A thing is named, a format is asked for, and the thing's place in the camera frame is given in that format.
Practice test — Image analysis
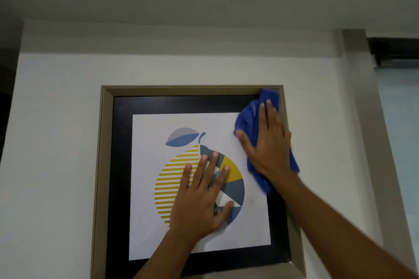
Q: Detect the person's right hand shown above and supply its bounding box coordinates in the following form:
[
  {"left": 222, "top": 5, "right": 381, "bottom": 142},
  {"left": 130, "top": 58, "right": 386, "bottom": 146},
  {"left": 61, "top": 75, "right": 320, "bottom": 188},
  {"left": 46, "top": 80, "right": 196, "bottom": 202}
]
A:
[{"left": 236, "top": 100, "right": 292, "bottom": 180}]

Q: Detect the person's left hand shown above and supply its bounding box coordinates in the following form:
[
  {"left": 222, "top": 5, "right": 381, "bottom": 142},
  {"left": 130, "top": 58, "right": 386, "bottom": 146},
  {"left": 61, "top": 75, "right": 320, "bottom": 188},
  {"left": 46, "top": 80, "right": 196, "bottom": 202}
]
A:
[{"left": 168, "top": 151, "right": 234, "bottom": 242}]

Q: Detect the blue cleaning cloth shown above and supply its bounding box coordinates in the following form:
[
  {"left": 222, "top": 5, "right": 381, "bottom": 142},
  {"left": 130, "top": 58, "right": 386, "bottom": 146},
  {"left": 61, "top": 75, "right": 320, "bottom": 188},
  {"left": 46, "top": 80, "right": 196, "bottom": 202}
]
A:
[{"left": 233, "top": 88, "right": 300, "bottom": 195}]

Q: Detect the framed lemon art picture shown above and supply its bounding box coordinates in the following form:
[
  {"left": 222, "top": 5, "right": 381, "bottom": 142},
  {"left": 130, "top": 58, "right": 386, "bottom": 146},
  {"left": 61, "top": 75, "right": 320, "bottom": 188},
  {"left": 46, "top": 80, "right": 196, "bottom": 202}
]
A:
[{"left": 91, "top": 85, "right": 306, "bottom": 279}]

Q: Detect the person's right forearm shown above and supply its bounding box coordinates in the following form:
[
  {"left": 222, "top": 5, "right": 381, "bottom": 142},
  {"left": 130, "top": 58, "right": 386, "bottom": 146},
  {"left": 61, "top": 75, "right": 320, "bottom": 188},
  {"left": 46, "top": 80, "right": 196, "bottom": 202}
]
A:
[{"left": 261, "top": 170, "right": 419, "bottom": 279}]

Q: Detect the person's left forearm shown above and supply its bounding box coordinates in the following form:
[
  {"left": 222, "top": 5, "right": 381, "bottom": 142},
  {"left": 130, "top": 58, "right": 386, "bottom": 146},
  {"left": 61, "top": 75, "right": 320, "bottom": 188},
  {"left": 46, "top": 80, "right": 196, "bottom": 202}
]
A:
[{"left": 132, "top": 229, "right": 201, "bottom": 279}]

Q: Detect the pale window blind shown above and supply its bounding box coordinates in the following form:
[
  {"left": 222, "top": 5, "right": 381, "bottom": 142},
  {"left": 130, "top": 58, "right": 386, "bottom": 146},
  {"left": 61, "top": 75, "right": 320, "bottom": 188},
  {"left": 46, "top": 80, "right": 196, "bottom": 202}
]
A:
[{"left": 374, "top": 59, "right": 419, "bottom": 258}]

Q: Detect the black blind rail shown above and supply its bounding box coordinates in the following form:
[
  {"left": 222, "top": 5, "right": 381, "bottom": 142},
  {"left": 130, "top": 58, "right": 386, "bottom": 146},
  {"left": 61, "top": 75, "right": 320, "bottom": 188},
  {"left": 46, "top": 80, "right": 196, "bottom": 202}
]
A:
[{"left": 367, "top": 37, "right": 419, "bottom": 67}]

